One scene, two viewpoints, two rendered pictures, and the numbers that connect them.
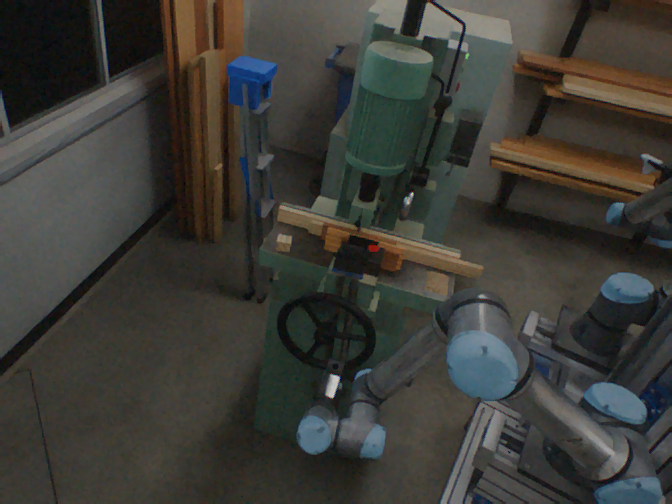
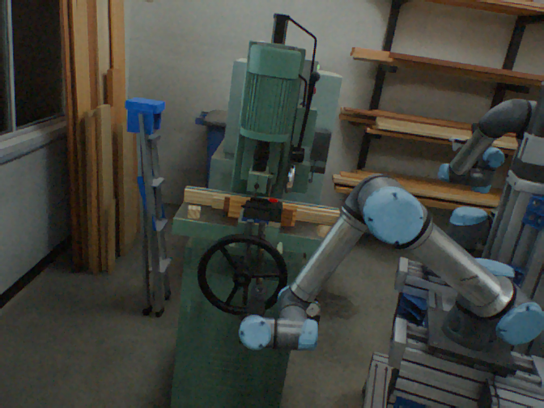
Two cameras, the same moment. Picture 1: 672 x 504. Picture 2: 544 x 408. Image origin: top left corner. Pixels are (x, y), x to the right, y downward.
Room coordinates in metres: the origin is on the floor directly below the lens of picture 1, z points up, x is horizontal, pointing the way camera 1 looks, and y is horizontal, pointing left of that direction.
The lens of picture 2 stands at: (-0.24, 0.10, 1.51)
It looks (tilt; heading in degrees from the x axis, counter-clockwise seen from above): 19 degrees down; 352
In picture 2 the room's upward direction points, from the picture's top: 9 degrees clockwise
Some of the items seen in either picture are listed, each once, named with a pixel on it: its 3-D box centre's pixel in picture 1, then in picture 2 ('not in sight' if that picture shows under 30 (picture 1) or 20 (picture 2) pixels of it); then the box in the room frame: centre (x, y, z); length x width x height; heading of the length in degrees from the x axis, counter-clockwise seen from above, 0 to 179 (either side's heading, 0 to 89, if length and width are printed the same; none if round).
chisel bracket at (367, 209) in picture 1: (364, 208); (258, 180); (1.41, -0.07, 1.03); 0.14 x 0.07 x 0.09; 173
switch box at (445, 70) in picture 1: (450, 71); (308, 79); (1.69, -0.24, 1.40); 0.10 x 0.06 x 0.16; 173
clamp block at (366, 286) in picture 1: (352, 277); (258, 229); (1.19, -0.07, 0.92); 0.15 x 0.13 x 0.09; 83
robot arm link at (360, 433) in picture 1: (360, 432); (294, 330); (0.73, -0.14, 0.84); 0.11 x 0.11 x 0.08; 86
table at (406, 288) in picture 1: (355, 272); (257, 231); (1.28, -0.08, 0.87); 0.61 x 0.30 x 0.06; 83
